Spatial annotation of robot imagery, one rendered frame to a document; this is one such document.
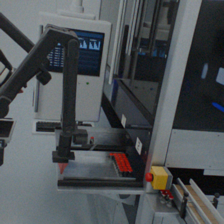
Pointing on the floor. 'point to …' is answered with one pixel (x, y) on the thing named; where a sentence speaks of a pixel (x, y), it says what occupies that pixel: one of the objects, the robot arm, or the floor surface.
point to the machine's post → (169, 97)
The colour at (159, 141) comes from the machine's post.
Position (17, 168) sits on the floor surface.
